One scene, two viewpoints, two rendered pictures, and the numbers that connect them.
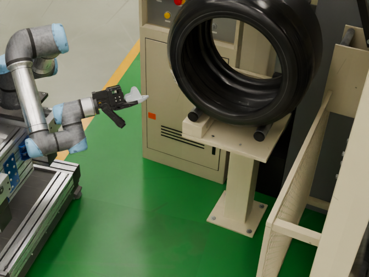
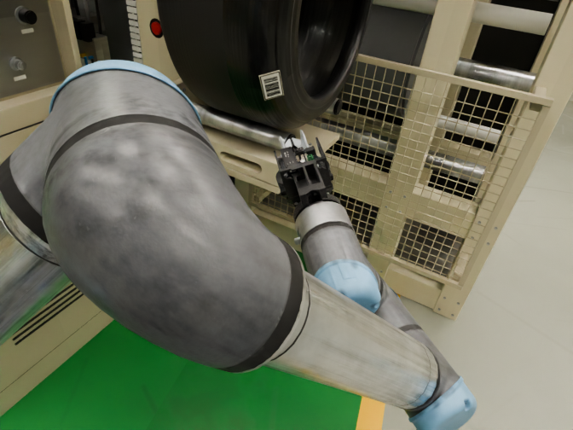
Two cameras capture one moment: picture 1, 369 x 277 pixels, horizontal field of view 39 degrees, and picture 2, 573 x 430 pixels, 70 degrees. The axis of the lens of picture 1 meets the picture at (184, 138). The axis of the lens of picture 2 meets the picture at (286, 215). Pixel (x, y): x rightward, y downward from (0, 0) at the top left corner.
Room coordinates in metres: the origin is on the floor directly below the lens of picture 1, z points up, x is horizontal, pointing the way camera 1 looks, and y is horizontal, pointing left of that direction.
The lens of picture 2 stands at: (1.66, 0.82, 1.33)
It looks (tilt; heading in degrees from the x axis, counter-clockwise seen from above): 36 degrees down; 271
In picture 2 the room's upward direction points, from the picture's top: 6 degrees clockwise
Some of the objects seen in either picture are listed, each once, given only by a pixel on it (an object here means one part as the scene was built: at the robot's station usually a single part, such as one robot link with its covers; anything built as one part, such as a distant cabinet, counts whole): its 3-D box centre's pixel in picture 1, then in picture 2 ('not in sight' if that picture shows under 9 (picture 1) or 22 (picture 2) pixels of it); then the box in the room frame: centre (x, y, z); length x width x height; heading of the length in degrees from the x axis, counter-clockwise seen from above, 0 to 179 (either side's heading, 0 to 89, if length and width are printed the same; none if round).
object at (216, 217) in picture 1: (238, 212); not in sight; (2.03, -0.31, 0.01); 0.27 x 0.27 x 0.02; 66
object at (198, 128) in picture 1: (208, 108); (227, 147); (1.85, -0.10, 0.84); 0.36 x 0.09 x 0.06; 156
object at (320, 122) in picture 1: (292, 208); (362, 165); (1.45, -0.44, 0.65); 0.90 x 0.02 x 0.70; 156
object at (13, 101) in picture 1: (14, 92); not in sight; (2.02, 0.81, 0.77); 0.15 x 0.15 x 0.10
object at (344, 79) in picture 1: (350, 71); not in sight; (1.84, -0.67, 1.05); 0.20 x 0.15 x 0.30; 156
